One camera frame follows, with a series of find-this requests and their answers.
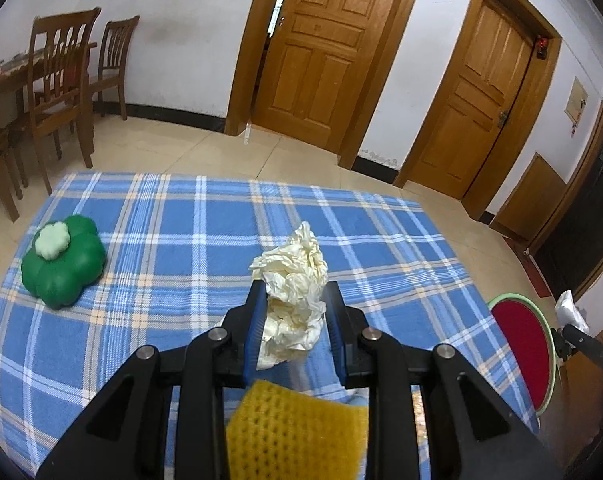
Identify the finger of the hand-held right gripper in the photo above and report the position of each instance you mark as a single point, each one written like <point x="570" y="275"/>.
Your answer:
<point x="560" y="347"/>
<point x="596" y="347"/>

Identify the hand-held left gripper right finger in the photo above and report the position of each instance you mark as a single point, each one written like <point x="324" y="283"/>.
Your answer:
<point x="337" y="345"/>

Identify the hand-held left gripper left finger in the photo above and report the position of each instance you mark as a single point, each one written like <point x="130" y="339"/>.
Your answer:
<point x="254" y="345"/>

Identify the white plastic bag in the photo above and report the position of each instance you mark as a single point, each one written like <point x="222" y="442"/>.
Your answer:
<point x="569" y="310"/>

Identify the red bin with green rim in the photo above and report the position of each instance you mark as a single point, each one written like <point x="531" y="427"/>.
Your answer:
<point x="521" y="350"/>

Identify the white tissue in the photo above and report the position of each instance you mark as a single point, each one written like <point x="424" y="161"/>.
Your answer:
<point x="291" y="280"/>

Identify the blue plaid tablecloth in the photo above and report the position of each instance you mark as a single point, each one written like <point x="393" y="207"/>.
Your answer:
<point x="181" y="260"/>

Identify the small wooden cabinet door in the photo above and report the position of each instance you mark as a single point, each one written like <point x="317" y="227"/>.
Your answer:
<point x="529" y="200"/>

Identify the green clover-shaped toy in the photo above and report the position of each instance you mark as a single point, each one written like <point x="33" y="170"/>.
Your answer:
<point x="71" y="272"/>

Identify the panelled wooden door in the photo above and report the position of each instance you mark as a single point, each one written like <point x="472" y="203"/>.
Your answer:
<point x="331" y="60"/>

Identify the wooden slat-back chair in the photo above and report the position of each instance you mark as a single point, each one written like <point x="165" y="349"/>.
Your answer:
<point x="113" y="80"/>
<point x="56" y="105"/>

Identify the wooden dining table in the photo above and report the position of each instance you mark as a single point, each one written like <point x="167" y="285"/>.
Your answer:
<point x="6" y="85"/>

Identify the beige wall panel box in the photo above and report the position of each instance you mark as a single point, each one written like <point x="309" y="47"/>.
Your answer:
<point x="577" y="100"/>

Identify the wooden door frame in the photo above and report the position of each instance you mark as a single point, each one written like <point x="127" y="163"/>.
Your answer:
<point x="241" y="85"/>
<point x="546" y="85"/>

